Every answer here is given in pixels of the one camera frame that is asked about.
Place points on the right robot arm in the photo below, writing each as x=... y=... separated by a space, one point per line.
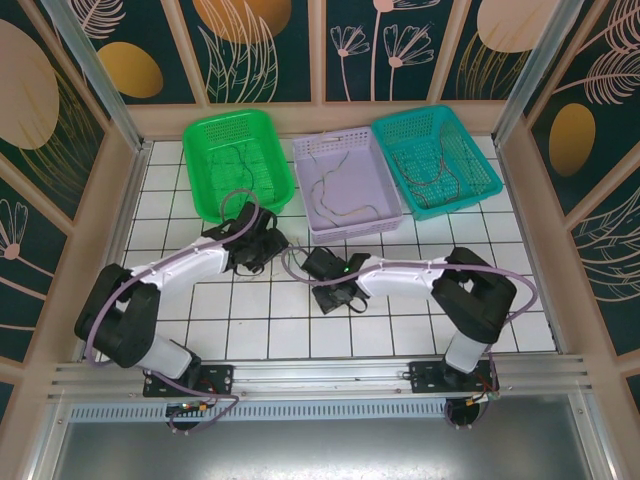
x=475 y=300

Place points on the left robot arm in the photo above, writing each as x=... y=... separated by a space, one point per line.
x=125 y=320

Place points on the aluminium table edge rail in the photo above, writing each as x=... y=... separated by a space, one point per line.
x=125 y=215
x=514 y=200

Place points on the grey metal shelf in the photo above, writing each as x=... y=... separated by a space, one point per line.
x=320 y=450

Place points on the aluminium corner post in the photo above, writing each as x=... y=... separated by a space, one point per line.
x=98 y=75
x=532 y=75

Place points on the green plastic basket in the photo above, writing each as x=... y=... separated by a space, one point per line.
x=200 y=150

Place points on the aluminium mounting rail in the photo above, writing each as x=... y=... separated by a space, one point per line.
x=320 y=377

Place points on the teal plastic basket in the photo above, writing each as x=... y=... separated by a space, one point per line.
x=480 y=170

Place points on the lilac plastic basket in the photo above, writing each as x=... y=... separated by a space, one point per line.
x=360 y=180

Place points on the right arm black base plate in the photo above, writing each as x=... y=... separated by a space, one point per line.
x=425 y=380

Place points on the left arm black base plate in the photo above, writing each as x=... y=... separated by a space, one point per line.
x=215 y=380

